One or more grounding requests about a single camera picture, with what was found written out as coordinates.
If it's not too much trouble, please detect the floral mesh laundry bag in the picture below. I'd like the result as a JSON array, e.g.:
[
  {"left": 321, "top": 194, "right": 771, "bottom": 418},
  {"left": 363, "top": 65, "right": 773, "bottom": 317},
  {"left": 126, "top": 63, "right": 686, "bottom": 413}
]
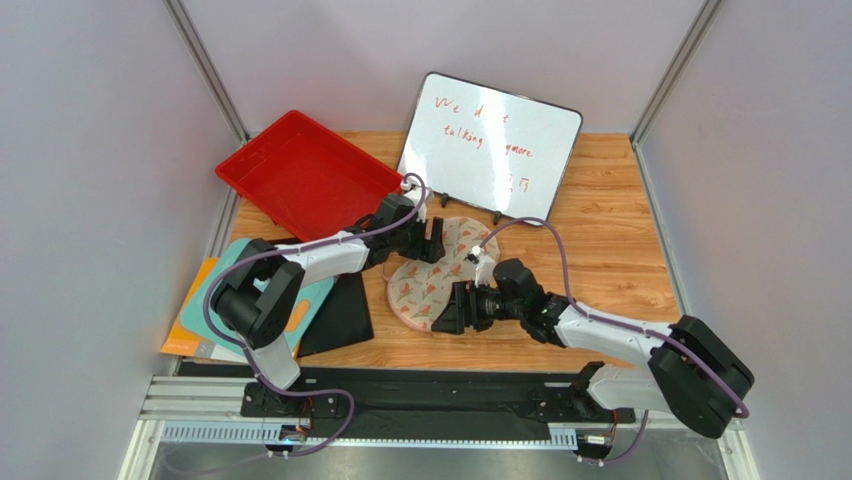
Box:
[{"left": 386, "top": 217, "right": 491, "bottom": 332}]

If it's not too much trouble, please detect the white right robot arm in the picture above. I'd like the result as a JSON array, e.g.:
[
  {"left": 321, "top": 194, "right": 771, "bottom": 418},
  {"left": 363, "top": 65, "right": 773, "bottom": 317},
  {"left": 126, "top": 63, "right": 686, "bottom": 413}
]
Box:
[{"left": 431, "top": 259, "right": 755, "bottom": 439}]

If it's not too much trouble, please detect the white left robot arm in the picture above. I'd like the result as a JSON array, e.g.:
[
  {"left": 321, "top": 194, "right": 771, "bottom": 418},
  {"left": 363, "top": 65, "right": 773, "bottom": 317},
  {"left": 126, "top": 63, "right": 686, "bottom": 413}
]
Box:
[{"left": 202, "top": 193, "right": 446, "bottom": 393}]

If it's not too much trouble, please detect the black board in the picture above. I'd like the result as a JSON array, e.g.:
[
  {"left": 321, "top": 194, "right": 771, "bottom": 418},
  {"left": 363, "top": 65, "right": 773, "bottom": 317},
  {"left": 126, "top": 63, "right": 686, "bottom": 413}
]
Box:
[{"left": 248, "top": 254, "right": 374, "bottom": 358}]

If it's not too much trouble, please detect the white dry-erase board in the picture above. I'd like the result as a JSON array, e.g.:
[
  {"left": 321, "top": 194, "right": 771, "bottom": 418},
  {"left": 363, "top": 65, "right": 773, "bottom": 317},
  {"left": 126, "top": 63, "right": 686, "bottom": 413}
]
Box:
[{"left": 397, "top": 72, "right": 584, "bottom": 219}]

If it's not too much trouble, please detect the red plastic tray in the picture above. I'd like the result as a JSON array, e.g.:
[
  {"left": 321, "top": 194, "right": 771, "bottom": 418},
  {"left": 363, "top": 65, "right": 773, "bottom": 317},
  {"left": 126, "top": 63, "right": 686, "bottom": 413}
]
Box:
[{"left": 215, "top": 110, "right": 402, "bottom": 241}]

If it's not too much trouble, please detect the teal board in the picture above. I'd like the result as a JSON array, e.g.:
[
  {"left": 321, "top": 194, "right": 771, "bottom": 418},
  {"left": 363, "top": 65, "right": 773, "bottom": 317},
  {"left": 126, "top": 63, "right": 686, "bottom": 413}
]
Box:
[{"left": 175, "top": 238, "right": 336, "bottom": 364}]

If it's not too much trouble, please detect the orange board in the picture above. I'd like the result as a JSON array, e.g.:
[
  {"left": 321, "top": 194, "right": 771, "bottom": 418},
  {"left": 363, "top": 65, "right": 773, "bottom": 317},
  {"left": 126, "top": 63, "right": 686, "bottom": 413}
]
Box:
[{"left": 159, "top": 258, "right": 217, "bottom": 358}]

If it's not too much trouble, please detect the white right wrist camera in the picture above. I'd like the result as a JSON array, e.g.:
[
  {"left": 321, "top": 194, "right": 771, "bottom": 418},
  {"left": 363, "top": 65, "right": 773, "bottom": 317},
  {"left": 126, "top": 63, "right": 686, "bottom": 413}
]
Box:
[{"left": 465, "top": 245, "right": 496, "bottom": 286}]

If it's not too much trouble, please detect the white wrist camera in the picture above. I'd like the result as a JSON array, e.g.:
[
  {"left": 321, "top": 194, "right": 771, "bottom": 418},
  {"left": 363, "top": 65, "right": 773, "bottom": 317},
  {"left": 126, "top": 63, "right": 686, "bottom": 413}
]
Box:
[
  {"left": 400, "top": 173, "right": 433, "bottom": 223},
  {"left": 465, "top": 245, "right": 496, "bottom": 286}
]

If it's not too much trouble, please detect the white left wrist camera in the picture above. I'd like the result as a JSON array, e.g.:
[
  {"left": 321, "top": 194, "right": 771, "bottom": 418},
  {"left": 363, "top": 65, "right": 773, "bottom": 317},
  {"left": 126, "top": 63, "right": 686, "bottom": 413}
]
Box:
[{"left": 400, "top": 173, "right": 433, "bottom": 223}]

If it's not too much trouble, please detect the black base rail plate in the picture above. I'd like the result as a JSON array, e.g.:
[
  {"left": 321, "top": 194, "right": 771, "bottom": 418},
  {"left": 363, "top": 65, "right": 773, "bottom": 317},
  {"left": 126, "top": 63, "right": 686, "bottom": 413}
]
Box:
[{"left": 240, "top": 367, "right": 639, "bottom": 441}]

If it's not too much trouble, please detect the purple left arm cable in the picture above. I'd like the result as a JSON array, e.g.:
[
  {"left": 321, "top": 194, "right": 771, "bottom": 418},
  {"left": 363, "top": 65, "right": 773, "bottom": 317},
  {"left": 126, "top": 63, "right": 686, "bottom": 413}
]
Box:
[{"left": 201, "top": 172, "right": 429, "bottom": 459}]

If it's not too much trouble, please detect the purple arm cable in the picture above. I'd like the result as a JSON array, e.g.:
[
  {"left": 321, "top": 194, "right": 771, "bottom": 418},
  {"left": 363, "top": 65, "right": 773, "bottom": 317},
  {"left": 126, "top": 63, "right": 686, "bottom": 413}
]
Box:
[
  {"left": 201, "top": 172, "right": 429, "bottom": 459},
  {"left": 475, "top": 216, "right": 751, "bottom": 466}
]

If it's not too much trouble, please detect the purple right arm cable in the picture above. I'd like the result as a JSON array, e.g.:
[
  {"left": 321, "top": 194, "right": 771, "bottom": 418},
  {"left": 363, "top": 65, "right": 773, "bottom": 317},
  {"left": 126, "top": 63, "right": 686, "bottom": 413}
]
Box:
[{"left": 475, "top": 216, "right": 751, "bottom": 466}]

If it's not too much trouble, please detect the aluminium frame rail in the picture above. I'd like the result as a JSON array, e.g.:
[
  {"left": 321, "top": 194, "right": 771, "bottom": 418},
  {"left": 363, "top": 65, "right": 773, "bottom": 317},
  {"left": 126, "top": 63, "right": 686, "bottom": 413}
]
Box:
[{"left": 119, "top": 373, "right": 760, "bottom": 480}]

